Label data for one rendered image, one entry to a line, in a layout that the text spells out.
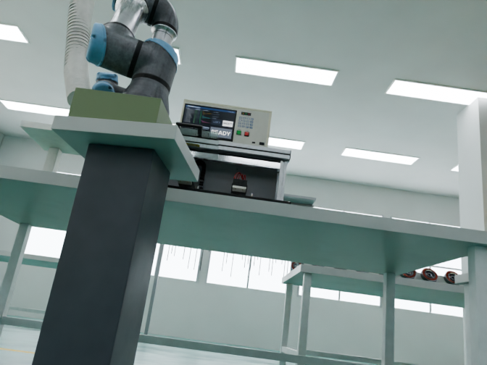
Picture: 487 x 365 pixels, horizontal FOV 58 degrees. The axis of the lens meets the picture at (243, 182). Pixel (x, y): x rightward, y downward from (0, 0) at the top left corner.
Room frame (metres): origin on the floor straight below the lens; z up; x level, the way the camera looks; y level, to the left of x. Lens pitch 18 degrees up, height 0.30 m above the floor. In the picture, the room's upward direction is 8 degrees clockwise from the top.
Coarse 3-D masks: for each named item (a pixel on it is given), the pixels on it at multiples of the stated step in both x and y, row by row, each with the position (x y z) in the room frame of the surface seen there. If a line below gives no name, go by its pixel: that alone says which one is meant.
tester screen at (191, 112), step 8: (192, 112) 1.92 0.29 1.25; (200, 112) 1.92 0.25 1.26; (208, 112) 1.92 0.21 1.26; (216, 112) 1.92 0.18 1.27; (224, 112) 1.92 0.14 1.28; (232, 112) 1.92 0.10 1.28; (184, 120) 1.92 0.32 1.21; (192, 120) 1.92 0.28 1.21; (200, 120) 1.92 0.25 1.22; (208, 120) 1.92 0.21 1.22; (232, 120) 1.92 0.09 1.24; (192, 128) 1.92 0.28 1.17; (208, 128) 1.92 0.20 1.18; (232, 128) 1.92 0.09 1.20
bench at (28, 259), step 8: (0, 256) 4.87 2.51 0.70; (8, 256) 4.74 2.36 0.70; (24, 256) 4.66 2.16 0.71; (32, 256) 4.66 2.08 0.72; (40, 256) 4.67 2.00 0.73; (48, 256) 4.67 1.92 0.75; (32, 264) 5.40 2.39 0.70; (40, 264) 5.24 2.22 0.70; (48, 264) 5.08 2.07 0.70; (56, 264) 4.94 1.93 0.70; (40, 312) 5.48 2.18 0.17
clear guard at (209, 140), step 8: (184, 128) 1.68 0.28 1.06; (184, 136) 1.77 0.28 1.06; (192, 136) 1.63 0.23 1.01; (200, 136) 1.64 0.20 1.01; (208, 136) 1.65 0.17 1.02; (216, 136) 1.65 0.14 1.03; (192, 144) 1.85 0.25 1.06; (200, 144) 1.84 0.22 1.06; (208, 144) 1.82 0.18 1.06; (216, 144) 1.81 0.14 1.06; (208, 152) 1.92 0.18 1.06; (216, 152) 1.91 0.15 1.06
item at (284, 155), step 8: (224, 144) 1.89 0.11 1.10; (232, 144) 1.89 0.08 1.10; (240, 144) 1.89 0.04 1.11; (224, 152) 1.92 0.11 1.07; (232, 152) 1.91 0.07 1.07; (240, 152) 1.89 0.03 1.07; (248, 152) 1.89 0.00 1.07; (256, 152) 1.89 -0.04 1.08; (264, 152) 1.89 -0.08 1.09; (272, 152) 1.90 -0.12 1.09; (280, 152) 1.89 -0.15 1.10; (288, 152) 1.90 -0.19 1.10; (264, 160) 2.06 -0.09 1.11; (272, 160) 2.04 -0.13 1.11; (280, 160) 1.93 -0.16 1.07; (288, 160) 1.91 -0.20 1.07
